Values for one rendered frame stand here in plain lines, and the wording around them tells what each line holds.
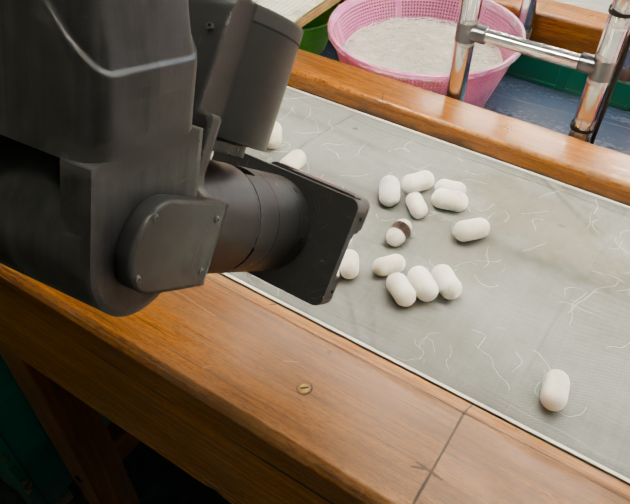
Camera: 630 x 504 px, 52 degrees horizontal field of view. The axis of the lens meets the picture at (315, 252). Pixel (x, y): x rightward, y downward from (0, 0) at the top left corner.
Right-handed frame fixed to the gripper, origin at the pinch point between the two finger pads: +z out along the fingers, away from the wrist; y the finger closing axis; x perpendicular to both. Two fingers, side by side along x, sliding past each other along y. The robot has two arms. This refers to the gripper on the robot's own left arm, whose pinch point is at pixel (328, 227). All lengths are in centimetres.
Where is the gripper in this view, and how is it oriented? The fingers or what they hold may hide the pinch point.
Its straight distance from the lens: 46.1
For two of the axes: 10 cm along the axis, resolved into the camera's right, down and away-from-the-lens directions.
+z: 4.2, 0.0, 9.1
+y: -8.3, -3.9, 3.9
